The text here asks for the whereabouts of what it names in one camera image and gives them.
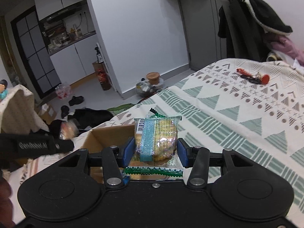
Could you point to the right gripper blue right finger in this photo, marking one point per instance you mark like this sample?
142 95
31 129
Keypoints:
197 159

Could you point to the black jacket on chair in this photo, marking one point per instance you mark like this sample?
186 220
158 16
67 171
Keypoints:
244 23

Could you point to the round cookie snack pack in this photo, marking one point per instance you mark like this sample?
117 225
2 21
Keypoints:
155 141

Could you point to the black spray bottle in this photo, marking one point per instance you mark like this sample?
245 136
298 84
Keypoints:
99 56

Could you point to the white kitchen cabinet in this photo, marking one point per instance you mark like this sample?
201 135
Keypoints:
75 61

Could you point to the pink clothing pile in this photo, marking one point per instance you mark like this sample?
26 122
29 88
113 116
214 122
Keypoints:
284 48

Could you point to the person's left hand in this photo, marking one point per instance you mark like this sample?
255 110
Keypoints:
6 205

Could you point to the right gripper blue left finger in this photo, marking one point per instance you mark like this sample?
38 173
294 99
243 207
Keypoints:
113 159

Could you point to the patterned bed blanket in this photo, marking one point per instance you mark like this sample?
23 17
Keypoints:
220 110

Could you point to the green candy wrapper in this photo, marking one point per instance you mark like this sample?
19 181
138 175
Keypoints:
175 171

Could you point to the dotted cloth covered table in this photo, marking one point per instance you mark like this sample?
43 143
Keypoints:
18 115

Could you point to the brown cardboard box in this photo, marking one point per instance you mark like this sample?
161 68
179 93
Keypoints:
101 138

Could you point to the cartoon doll figure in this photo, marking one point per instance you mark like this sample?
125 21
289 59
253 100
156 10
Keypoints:
3 89

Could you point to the water bottle pack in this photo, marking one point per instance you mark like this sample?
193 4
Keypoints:
63 91

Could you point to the grey door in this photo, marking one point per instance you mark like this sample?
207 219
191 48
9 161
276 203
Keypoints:
200 20

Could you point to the plastic bag on floor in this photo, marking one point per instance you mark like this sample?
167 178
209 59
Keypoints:
146 89

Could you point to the orange snack packet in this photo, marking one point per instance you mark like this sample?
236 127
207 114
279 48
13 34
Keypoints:
68 130

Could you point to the black clothes on floor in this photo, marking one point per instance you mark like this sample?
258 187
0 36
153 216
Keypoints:
82 118

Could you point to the brown lidded pot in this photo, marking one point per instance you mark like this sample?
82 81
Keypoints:
153 78

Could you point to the black shoe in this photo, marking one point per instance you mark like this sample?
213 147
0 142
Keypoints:
76 100
64 111

